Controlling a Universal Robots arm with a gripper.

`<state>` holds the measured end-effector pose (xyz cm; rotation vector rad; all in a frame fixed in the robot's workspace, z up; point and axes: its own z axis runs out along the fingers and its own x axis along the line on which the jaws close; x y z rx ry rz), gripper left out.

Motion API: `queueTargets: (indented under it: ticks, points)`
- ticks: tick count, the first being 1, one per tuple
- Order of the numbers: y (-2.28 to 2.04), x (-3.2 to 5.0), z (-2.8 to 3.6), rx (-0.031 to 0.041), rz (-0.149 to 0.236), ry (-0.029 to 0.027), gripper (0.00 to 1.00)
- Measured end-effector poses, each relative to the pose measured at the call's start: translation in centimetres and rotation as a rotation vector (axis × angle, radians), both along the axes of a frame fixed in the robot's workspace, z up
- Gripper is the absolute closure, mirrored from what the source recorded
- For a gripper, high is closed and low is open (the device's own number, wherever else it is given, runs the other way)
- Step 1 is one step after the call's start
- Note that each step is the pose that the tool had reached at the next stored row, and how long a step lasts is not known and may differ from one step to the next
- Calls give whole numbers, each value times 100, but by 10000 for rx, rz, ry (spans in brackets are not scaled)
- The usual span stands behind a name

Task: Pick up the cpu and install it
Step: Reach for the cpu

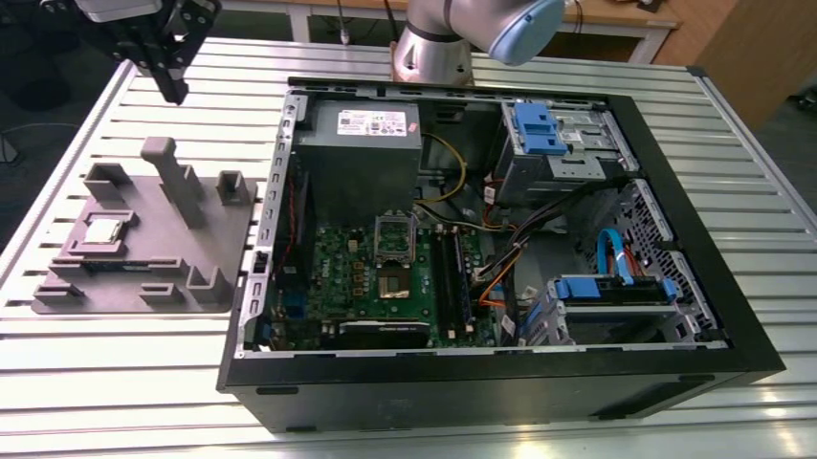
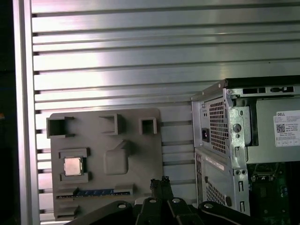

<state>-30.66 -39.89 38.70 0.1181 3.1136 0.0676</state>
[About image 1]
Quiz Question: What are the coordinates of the silver CPU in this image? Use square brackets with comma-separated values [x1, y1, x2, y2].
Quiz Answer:
[82, 220, 124, 244]

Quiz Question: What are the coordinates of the CPU socket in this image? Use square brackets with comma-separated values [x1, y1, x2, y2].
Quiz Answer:
[373, 269, 416, 301]

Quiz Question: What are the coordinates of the grey parts rack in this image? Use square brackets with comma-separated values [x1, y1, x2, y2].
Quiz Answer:
[29, 136, 261, 317]

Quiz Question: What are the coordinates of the grey power supply unit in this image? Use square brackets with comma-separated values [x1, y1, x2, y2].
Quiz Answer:
[293, 98, 424, 227]

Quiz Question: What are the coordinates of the blue RAM stick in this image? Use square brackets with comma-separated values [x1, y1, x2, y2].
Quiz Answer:
[80, 259, 156, 274]

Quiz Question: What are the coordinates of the green motherboard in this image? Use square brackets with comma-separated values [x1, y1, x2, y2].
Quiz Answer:
[252, 223, 500, 351]

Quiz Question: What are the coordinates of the metal socket cover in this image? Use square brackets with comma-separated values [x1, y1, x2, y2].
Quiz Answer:
[371, 213, 423, 267]

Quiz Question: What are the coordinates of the blue plastic drive carrier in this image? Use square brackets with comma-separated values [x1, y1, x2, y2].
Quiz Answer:
[511, 101, 571, 158]

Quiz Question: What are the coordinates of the black graphics card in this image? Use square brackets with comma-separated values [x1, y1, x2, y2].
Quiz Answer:
[316, 317, 431, 351]

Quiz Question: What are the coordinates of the grey metal drive cage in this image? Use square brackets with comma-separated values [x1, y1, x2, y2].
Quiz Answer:
[493, 98, 640, 208]

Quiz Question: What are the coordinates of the wooden desk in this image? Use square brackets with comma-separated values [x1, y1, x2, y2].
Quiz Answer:
[264, 0, 684, 66]

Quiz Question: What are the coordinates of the hard disk in blue carrier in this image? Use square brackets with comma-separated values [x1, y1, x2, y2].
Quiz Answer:
[545, 273, 680, 308]

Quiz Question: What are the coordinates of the black PC case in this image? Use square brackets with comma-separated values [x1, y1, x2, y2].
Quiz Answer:
[216, 76, 787, 435]

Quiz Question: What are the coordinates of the grey metal disk bay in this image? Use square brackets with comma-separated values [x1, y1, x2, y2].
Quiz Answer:
[527, 284, 719, 346]

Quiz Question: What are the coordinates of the wooden cabinet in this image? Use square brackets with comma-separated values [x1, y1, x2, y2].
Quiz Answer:
[691, 0, 817, 133]

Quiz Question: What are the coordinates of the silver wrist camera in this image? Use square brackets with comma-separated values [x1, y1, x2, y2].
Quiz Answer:
[73, 0, 164, 24]

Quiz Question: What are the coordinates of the grey cable with metal plug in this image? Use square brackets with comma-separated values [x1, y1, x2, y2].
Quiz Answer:
[335, 0, 353, 48]

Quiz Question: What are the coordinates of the yellow wire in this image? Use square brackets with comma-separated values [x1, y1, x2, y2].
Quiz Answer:
[417, 131, 469, 207]

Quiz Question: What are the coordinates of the black and white wire bundle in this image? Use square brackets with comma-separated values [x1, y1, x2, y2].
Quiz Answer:
[412, 202, 512, 234]

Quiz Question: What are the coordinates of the black cable bundle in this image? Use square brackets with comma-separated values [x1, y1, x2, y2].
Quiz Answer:
[475, 174, 634, 279]

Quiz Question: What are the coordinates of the orange wire bundle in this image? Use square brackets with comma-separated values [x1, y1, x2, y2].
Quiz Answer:
[476, 267, 512, 311]

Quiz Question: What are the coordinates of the blue data cable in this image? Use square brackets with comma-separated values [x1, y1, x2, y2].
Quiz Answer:
[595, 228, 640, 287]

